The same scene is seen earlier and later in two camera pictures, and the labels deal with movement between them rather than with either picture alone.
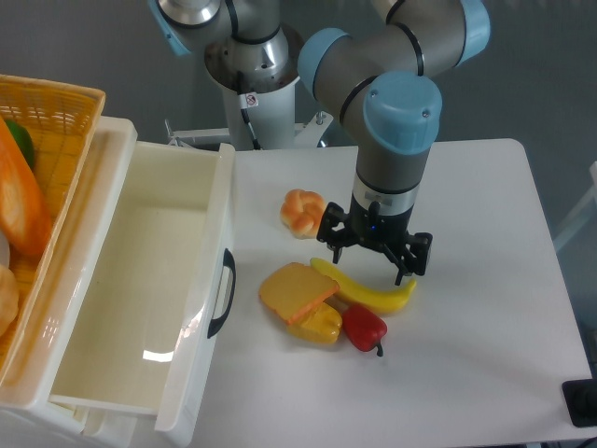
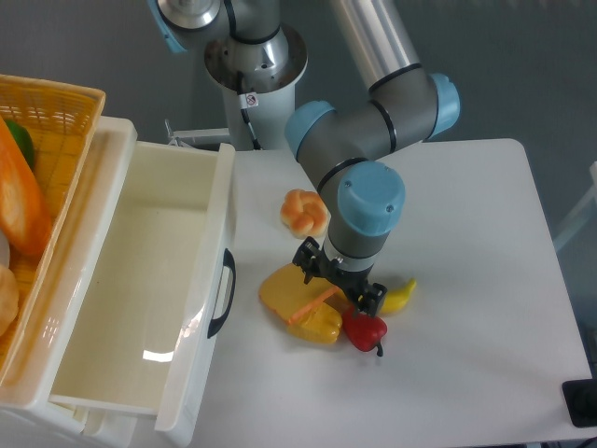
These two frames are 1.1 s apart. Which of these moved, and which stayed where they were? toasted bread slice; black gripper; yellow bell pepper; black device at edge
Moved: black gripper
Stayed: yellow bell pepper; toasted bread slice; black device at edge
